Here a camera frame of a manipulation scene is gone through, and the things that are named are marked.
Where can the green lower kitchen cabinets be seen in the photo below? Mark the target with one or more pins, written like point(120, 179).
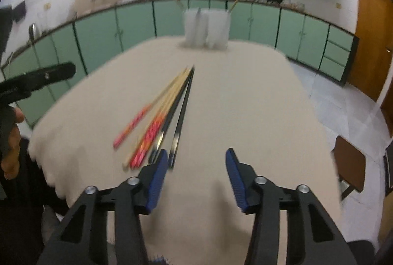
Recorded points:
point(92, 40)

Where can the person's left hand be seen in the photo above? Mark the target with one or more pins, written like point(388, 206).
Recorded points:
point(10, 161)

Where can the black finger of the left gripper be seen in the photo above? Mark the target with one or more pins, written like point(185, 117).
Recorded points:
point(21, 87)

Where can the black chopstick silver band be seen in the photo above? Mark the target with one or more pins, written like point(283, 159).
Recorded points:
point(178, 130)

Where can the wooden stool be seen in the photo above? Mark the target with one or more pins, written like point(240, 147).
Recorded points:
point(351, 166)

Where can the steel kettle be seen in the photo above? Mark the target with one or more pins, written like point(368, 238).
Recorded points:
point(34, 32)

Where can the brown wooden door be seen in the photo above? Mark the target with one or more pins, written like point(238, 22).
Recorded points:
point(372, 59)

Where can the plain bamboo chopstick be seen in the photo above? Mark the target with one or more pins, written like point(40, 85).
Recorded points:
point(135, 158)

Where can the red-handled bamboo chopstick left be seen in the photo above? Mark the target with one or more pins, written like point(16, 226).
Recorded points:
point(140, 114)

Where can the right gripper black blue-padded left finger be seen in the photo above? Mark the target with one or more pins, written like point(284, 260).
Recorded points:
point(81, 238)

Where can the black chopstick gold band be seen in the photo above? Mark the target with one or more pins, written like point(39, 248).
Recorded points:
point(168, 119)

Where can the dark towel on rail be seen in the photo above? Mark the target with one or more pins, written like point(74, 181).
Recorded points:
point(19, 12)

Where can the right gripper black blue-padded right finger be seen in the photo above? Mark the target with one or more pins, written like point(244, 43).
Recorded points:
point(312, 235)

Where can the white utensil holder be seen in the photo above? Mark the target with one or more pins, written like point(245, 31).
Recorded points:
point(207, 28)

